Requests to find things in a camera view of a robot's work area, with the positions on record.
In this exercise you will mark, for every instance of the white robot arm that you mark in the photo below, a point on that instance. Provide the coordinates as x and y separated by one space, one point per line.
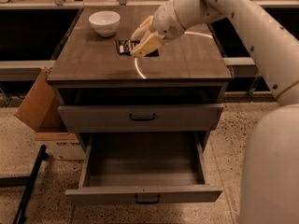
270 175

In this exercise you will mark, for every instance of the grey top drawer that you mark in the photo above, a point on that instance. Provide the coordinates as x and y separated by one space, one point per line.
140 118

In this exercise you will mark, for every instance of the dark rxbar chocolate bar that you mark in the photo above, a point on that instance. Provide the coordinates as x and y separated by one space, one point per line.
125 47

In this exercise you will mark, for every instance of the brown cardboard box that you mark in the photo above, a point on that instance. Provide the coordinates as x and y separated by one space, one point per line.
39 111

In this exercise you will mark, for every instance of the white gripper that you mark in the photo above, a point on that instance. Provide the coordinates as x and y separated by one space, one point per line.
164 21

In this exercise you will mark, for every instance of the grey open middle drawer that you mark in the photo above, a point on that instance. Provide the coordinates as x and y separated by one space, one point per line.
143 168

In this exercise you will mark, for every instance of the white ceramic bowl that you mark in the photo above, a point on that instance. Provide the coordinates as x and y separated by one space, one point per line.
105 23

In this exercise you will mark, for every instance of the black metal stand leg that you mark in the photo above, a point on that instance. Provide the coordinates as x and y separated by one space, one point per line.
25 181

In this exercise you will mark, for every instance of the grey drawer cabinet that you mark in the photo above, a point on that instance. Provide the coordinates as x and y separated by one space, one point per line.
89 71

